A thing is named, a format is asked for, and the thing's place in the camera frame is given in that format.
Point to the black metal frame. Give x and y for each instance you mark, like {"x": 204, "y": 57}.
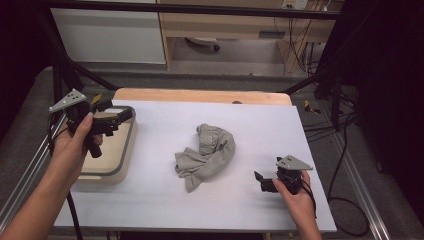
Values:
{"x": 186, "y": 8}

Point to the light wooden desk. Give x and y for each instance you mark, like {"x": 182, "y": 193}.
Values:
{"x": 226, "y": 28}

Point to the white cabinet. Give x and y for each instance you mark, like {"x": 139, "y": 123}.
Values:
{"x": 110, "y": 36}

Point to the person's right hand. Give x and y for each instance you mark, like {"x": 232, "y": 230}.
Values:
{"x": 298, "y": 203}

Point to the yellow and black tape piece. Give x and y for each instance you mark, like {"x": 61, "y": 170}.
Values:
{"x": 96, "y": 98}
{"x": 310, "y": 107}

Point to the office chair base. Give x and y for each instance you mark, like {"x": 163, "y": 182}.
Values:
{"x": 205, "y": 41}

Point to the wooden table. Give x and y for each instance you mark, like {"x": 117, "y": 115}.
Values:
{"x": 200, "y": 95}

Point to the person's left hand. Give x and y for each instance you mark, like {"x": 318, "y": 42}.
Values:
{"x": 71, "y": 146}

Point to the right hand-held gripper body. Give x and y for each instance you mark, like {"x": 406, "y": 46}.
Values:
{"x": 291, "y": 170}

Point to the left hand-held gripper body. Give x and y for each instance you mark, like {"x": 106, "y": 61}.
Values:
{"x": 76, "y": 110}

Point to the grey cloth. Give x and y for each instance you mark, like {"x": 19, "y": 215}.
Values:
{"x": 208, "y": 153}

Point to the beige tray with grey rim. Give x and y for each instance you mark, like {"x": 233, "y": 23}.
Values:
{"x": 110, "y": 156}

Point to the white table mat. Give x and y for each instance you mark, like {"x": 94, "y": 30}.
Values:
{"x": 166, "y": 200}

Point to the aluminium rail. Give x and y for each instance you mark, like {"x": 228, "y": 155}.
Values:
{"x": 360, "y": 190}
{"x": 26, "y": 180}

